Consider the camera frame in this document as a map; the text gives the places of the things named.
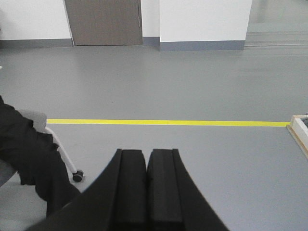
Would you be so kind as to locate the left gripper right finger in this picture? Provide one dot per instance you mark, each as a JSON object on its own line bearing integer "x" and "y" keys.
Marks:
{"x": 174, "y": 201}

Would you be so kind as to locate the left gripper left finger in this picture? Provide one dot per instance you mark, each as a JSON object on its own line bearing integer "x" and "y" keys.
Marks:
{"x": 116, "y": 201}

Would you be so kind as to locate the grey room door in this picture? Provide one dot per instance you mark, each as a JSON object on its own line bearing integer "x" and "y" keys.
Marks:
{"x": 105, "y": 22}

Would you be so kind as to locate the person's black trousers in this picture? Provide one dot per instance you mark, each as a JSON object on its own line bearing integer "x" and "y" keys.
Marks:
{"x": 51, "y": 178}

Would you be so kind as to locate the yellow floor tape line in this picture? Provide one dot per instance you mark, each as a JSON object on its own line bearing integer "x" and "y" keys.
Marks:
{"x": 170, "y": 122}

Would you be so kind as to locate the grey office chair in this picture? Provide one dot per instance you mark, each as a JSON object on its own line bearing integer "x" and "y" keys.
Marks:
{"x": 24, "y": 135}

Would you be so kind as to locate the plywood base platform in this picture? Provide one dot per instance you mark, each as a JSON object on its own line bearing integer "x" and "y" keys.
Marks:
{"x": 298, "y": 142}

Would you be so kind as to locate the white border batten far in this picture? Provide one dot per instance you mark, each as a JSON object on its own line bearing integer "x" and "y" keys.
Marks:
{"x": 300, "y": 129}

